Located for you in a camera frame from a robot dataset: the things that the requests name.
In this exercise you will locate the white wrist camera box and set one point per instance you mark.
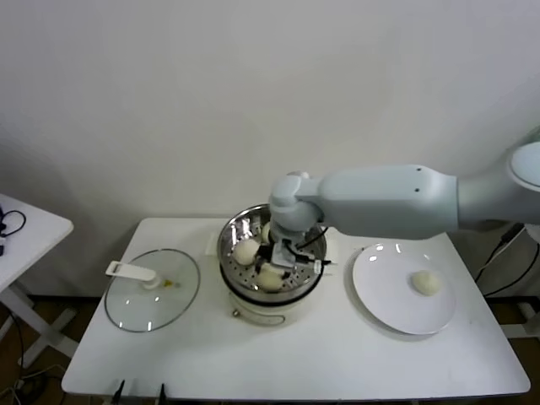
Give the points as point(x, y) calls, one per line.
point(318, 262)

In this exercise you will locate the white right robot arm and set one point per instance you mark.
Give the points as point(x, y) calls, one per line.
point(379, 198)

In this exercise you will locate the white steamed baozi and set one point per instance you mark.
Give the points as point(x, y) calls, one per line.
point(246, 252)
point(267, 233)
point(427, 282)
point(270, 282)

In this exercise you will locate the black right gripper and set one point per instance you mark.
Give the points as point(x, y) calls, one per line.
point(284, 254)

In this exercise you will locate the white round plate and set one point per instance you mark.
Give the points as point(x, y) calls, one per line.
point(388, 295)

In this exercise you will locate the cream electric cooker pot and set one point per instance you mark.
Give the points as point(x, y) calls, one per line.
point(261, 312)

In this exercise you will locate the perforated steel steamer basket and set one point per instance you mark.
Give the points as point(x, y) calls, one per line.
point(236, 274)

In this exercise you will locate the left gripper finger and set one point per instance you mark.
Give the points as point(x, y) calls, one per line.
point(162, 394)
point(120, 392)

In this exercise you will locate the small dark device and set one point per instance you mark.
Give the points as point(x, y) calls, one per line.
point(1, 250)

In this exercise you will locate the white folding side table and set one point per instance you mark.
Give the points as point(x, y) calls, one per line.
point(38, 244)

